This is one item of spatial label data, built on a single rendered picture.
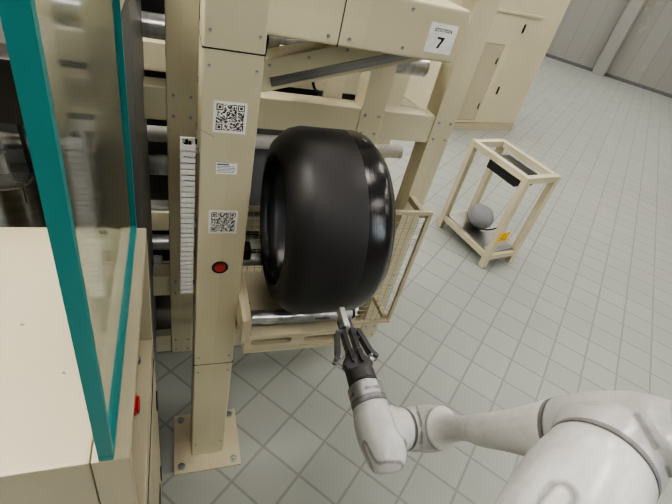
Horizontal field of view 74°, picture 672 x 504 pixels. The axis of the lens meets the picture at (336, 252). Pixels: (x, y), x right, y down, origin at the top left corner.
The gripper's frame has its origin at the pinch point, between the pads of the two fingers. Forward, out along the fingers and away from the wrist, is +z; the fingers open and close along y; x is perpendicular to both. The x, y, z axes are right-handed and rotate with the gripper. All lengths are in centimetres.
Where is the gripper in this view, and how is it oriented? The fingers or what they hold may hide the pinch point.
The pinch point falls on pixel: (343, 319)
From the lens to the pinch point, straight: 128.2
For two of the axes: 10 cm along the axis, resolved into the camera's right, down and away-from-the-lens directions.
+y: -9.4, 0.1, -3.4
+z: -2.4, -7.2, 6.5
